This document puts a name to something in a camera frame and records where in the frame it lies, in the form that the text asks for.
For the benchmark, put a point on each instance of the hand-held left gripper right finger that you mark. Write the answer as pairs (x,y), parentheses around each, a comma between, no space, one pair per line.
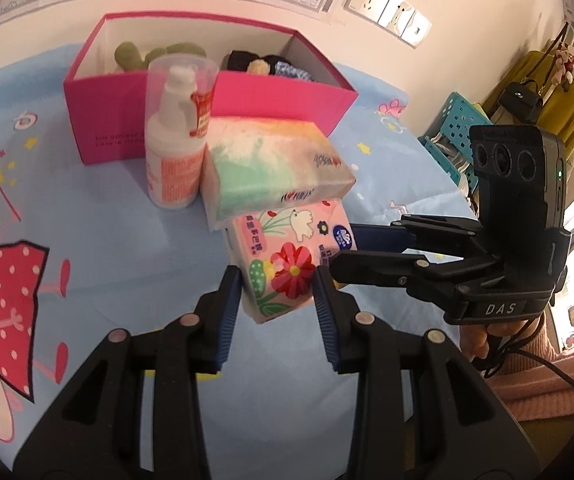
(324,310)

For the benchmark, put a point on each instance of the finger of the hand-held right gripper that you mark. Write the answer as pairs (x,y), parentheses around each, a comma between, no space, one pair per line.
(367,237)
(367,267)

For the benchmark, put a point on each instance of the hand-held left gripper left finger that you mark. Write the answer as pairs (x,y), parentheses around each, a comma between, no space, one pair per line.
(229,310)

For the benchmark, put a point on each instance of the pink floral tissue pack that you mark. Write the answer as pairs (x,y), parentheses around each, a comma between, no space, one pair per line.
(287,260)

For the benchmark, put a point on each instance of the pastel tissue pack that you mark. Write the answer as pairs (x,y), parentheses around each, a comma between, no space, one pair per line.
(267,160)

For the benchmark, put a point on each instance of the blue checked cloth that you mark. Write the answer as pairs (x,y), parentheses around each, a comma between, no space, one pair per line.
(292,70)

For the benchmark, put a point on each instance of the black cloth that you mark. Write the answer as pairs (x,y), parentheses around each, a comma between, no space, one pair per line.
(237,60)

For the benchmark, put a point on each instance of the pink cardboard box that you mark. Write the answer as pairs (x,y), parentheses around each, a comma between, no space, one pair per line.
(107,120)

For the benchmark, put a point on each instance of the green plush toy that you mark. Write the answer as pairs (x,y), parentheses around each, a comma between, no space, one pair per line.
(129,55)

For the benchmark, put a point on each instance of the black shoulder bag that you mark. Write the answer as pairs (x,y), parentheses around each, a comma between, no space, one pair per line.
(519,97)

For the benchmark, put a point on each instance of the person's right forearm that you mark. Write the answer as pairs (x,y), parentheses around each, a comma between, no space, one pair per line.
(557,385)

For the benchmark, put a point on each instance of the person's right hand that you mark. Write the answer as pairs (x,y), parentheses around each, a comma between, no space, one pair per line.
(472,345)

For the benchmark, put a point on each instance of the yellow hanging coat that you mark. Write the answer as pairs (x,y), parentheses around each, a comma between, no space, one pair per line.
(567,110)

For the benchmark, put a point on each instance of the blue plastic crate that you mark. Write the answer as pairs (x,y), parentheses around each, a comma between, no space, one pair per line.
(459,115)

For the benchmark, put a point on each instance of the small hanging plush toy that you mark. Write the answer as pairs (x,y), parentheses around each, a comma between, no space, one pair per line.
(564,67)

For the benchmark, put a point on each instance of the blue cartoon bed sheet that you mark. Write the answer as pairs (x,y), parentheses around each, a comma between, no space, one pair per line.
(92,240)

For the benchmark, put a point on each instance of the white lotion pump bottle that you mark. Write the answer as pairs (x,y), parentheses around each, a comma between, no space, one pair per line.
(172,160)

